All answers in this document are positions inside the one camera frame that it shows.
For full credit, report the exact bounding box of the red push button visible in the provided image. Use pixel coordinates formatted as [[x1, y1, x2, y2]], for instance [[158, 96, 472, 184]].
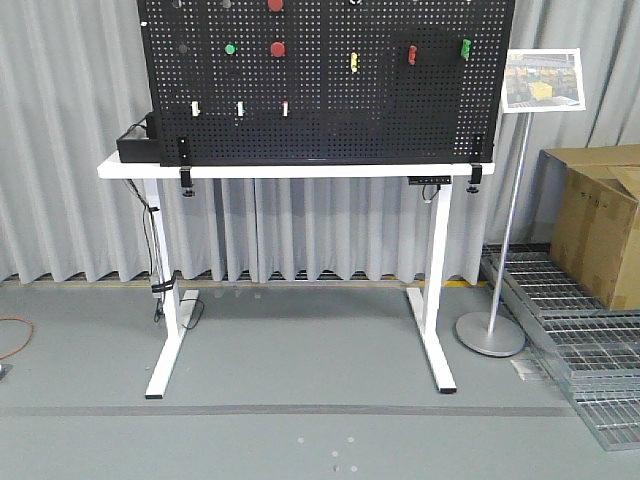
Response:
[[270, 41, 286, 58], [267, 0, 284, 12]]

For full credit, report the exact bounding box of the white standing desk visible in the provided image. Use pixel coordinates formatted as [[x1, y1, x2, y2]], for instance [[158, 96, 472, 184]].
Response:
[[97, 152, 496, 399]]

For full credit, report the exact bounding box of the desk control panel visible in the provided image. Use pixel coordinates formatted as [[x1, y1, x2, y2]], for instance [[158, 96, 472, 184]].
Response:
[[408, 175, 452, 185]]

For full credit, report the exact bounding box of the left black clamp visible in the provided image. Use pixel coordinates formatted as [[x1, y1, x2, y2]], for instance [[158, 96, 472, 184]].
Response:
[[177, 137, 195, 198]]

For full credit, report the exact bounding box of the black clamp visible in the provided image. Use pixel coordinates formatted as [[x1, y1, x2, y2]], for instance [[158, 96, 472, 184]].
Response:
[[177, 137, 195, 198], [466, 134, 484, 194]]

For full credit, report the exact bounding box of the right black clamp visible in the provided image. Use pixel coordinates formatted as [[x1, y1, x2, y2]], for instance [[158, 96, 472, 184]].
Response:
[[466, 134, 484, 194]]

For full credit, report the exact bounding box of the black perforated pegboard panel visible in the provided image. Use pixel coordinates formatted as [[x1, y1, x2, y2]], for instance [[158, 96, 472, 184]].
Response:
[[137, 1, 515, 167]]

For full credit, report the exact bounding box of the black box on desk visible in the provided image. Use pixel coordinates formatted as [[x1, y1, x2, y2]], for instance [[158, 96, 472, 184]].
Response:
[[116, 111, 161, 163]]

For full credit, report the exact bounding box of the silver sign stand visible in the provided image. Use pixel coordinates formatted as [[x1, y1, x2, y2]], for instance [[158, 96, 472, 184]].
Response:
[[455, 48, 586, 358]]

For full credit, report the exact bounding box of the cardboard box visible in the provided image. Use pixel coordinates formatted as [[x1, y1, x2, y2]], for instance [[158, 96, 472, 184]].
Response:
[[543, 144, 639, 310]]

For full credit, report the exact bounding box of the metal floor grating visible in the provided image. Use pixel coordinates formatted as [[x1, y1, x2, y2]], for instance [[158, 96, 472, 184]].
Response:
[[481, 245, 639, 451]]

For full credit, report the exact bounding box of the grey curtain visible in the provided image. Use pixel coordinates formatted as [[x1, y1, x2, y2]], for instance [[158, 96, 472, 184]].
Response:
[[1, 1, 639, 283]]

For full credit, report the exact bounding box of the black desk cable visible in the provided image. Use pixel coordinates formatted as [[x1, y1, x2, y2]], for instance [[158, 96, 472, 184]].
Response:
[[124, 178, 206, 331]]

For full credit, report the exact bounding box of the red toggle switch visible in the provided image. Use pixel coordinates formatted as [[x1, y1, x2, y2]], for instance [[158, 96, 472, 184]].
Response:
[[407, 45, 418, 66]]

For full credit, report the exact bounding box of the green toggle switch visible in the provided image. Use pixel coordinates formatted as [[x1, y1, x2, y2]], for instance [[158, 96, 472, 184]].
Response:
[[460, 38, 472, 60]]

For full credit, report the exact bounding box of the orange cable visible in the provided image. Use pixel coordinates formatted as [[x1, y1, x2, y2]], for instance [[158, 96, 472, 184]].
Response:
[[0, 317, 36, 361]]

